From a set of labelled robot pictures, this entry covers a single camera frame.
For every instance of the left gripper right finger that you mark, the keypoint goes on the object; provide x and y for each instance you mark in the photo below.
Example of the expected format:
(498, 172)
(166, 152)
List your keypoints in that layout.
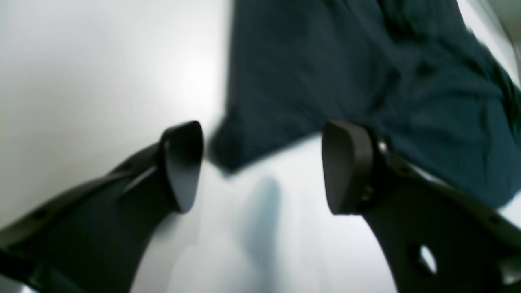
(435, 238)

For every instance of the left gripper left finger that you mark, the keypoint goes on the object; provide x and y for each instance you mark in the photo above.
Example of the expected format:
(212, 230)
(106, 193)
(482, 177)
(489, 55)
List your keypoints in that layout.
(91, 238)

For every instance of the dark navy t-shirt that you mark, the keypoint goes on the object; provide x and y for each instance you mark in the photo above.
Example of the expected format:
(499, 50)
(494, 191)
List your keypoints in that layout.
(409, 69)

